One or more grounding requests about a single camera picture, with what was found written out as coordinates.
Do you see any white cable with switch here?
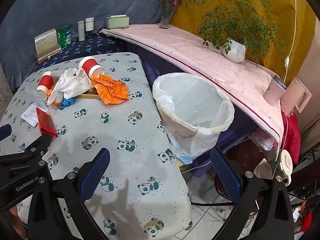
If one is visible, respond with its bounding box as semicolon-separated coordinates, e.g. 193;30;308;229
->
284;0;298;83

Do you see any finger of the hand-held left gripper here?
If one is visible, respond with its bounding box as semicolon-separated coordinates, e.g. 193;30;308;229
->
0;132;52;170
0;124;12;142

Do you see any white cosmetic tube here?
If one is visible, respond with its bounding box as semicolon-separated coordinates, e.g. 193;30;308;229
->
77;21;86;42

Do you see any green tin can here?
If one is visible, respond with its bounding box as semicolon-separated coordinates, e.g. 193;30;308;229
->
56;25;72;48

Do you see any pink thermos cup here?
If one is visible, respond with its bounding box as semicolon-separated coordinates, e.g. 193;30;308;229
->
264;75;288;107

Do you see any small red paper cup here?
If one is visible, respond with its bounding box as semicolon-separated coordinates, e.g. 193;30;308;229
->
36;71;54;100

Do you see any glass vase with pink flowers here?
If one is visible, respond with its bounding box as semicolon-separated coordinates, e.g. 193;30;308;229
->
156;0;182;30

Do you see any light blue cloth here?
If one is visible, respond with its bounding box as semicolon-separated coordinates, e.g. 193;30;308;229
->
175;156;200;166

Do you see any gold cardboard box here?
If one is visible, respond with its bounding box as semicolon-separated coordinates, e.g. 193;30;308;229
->
34;29;62;62

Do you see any blue blanket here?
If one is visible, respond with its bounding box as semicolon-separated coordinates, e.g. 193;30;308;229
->
0;0;183;90

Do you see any navy printed cloth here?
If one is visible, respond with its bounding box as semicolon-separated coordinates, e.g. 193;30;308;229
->
32;31;125;68

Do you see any green plant in white pot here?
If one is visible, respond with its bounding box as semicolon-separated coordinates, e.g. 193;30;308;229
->
186;0;285;67

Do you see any purple cloth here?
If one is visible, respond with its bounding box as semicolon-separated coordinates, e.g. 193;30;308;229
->
125;40;258;178

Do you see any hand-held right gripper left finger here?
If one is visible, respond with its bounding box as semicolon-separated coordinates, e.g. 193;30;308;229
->
26;147;112;240

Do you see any dark red cloth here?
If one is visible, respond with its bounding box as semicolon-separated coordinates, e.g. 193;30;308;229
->
215;135;280;205

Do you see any white paper receipt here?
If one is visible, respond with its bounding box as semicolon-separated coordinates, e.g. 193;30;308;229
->
21;102;48;127

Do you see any pink dotted cloth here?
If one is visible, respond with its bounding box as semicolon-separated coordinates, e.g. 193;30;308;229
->
100;24;285;153

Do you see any gold framed flat box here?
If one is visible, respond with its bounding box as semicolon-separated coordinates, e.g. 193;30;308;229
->
79;92;102;100

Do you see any red envelope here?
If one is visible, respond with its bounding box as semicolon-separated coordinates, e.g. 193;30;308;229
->
36;107;57;137

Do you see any yellow blanket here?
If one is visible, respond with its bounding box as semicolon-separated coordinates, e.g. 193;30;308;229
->
170;0;318;80

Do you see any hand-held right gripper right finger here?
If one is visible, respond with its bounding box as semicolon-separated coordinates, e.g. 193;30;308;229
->
210;147;294;240

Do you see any white bin with plastic liner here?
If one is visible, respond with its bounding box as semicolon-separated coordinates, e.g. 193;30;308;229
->
152;72;235;158

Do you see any panda print tablecloth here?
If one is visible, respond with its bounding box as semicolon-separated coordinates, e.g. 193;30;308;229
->
0;52;193;238

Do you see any green tissue box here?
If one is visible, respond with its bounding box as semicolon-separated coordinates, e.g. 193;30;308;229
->
105;15;130;28

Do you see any pink electric kettle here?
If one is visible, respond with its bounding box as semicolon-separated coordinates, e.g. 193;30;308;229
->
280;76;312;117

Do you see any orange wrapper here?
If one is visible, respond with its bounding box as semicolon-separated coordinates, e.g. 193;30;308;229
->
90;74;129;105

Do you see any large red paper cup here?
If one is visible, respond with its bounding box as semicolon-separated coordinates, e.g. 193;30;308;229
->
78;56;104;79

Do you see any white plastic bag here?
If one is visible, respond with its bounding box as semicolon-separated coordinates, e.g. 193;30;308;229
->
47;68;94;105

